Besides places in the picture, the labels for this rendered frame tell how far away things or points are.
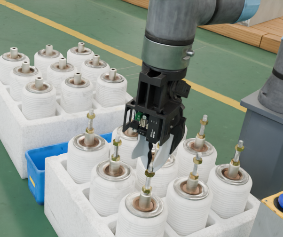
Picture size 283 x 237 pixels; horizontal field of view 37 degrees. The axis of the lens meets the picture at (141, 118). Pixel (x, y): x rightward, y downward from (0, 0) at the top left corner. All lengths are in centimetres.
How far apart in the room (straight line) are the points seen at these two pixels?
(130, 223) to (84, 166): 22
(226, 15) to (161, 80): 14
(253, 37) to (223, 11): 209
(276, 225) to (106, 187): 33
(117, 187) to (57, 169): 20
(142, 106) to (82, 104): 62
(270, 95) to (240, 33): 162
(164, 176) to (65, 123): 40
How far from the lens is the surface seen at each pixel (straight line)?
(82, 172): 98
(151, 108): 64
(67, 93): 124
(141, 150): 74
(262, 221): 83
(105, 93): 129
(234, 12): 67
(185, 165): 101
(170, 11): 60
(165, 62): 62
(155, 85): 62
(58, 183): 100
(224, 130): 166
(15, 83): 130
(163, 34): 61
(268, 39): 270
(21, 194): 123
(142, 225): 80
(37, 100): 119
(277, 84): 118
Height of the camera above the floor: 79
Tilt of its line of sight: 29 degrees down
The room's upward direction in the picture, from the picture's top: 8 degrees clockwise
